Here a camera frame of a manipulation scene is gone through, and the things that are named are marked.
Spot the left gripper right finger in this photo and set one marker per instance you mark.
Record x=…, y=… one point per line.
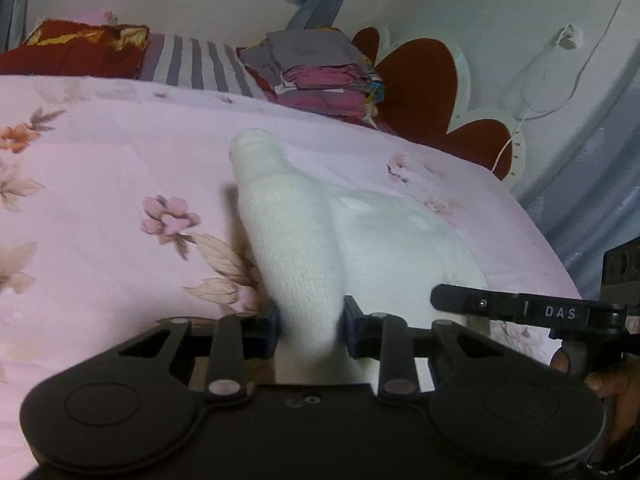
x=384, y=338

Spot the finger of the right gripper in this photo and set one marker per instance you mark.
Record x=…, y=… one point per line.
x=498, y=306

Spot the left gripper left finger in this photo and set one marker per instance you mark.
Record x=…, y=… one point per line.
x=242, y=353

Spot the white knit sweater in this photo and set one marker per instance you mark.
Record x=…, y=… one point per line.
x=315, y=243

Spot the stack of folded clothes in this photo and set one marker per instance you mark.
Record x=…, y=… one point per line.
x=318, y=71

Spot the person right hand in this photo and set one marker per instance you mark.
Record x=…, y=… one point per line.
x=588, y=425

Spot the lavender patterned curtain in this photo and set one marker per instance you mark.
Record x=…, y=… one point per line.
x=591, y=204

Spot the pink floral bedsheet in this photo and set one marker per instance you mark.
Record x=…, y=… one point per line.
x=119, y=209

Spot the red white headboard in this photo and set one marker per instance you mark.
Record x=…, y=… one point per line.
x=427, y=95

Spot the striped pillow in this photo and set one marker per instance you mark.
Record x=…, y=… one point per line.
x=197, y=64

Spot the red yellow pillow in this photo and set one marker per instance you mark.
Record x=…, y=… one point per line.
x=72, y=49

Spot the left grey curtain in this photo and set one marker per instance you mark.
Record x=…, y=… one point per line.
x=13, y=23

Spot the white wall charger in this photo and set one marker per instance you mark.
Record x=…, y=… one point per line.
x=570, y=38

